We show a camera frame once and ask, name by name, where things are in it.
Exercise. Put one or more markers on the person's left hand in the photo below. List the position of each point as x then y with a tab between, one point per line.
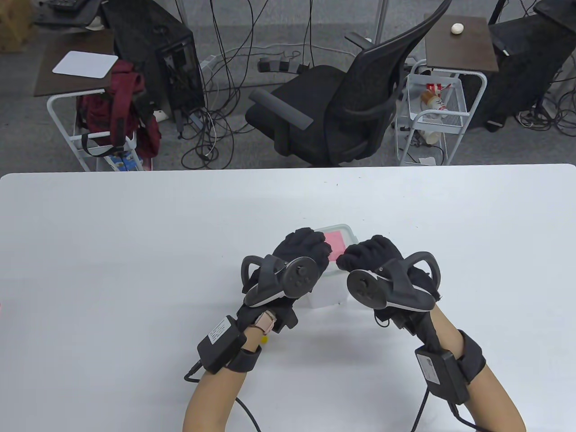
301	245

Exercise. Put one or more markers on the person's right hand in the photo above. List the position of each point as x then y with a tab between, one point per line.
375	252

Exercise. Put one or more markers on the pink card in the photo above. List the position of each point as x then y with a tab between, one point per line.
335	245

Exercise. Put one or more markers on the clear plastic container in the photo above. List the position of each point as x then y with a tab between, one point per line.
330	288

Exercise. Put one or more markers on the person's left forearm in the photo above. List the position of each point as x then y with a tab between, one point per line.
207	400

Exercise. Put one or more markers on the person's right forearm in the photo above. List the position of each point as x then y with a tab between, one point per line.
495	400

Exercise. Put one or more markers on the black wrist sensor box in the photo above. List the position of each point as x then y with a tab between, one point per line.
222	343
443	373

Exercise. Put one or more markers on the white paper cup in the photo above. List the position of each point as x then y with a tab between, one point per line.
432	137

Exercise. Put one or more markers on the black wristband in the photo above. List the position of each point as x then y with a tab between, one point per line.
473	357
244	360

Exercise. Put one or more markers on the black mesh office chair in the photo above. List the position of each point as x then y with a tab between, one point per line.
310	94

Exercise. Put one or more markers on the white bottle brown cap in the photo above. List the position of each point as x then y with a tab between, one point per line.
434	101

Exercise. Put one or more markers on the red and white packet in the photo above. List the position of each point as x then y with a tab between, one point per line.
434	86

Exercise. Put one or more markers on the white power adapter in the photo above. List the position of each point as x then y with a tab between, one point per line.
160	115

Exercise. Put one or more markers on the blue printed box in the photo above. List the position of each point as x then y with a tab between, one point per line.
123	163

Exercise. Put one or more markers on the white basket cart brown top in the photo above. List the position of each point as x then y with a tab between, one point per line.
468	54

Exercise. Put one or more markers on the grey metal pole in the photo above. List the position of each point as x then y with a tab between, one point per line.
381	18

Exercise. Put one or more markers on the dark red backpack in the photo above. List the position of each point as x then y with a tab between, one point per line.
108	108

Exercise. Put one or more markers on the small white round object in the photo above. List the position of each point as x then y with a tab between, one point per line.
457	29

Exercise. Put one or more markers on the large black case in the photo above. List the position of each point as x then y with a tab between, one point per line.
526	49

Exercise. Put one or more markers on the black computer tower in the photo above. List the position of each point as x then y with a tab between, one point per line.
144	31

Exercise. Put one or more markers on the white mouse pad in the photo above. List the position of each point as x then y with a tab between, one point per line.
85	64

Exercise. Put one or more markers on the white side table brown top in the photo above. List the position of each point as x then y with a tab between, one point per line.
49	81

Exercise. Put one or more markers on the black keyboard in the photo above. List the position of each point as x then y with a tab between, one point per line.
65	3

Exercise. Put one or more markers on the brown cardboard box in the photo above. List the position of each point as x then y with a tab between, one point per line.
11	31

